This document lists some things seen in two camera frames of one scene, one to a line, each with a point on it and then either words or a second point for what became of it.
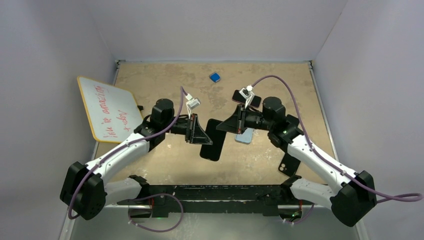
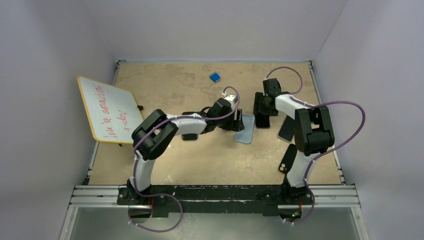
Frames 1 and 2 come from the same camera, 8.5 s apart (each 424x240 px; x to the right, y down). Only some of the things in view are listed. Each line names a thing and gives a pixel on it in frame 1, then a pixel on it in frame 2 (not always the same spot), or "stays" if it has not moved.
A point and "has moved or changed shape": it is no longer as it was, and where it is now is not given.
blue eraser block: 215,77 stays
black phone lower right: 289,165 stays
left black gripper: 194,134 -> 234,125
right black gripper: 236,124 -> 259,98
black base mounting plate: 266,199 stays
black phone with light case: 246,137 stays
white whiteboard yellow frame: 113,113 stays
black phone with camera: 213,152 has moved or changed shape
